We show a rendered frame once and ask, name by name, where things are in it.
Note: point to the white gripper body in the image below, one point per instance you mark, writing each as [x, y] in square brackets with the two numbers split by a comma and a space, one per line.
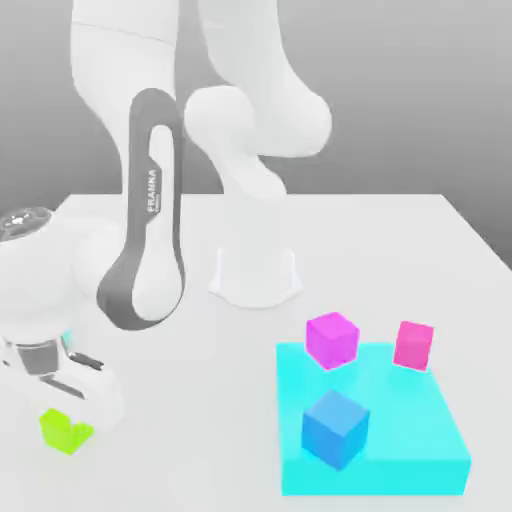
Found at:
[102, 394]

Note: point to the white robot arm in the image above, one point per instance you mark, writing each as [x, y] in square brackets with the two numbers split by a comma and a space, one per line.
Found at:
[256, 120]

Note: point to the small blue cube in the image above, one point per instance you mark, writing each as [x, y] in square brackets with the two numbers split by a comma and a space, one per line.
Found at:
[335, 430]

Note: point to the small green cube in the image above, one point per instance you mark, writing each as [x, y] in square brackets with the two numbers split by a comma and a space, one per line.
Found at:
[58, 434]

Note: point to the small pink cube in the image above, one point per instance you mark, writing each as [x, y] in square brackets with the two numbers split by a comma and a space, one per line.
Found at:
[413, 345]

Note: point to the large cyan box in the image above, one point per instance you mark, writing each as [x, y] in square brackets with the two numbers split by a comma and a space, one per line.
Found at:
[404, 432]

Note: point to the small magenta cube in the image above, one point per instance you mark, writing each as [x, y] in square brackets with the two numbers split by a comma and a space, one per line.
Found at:
[332, 340]

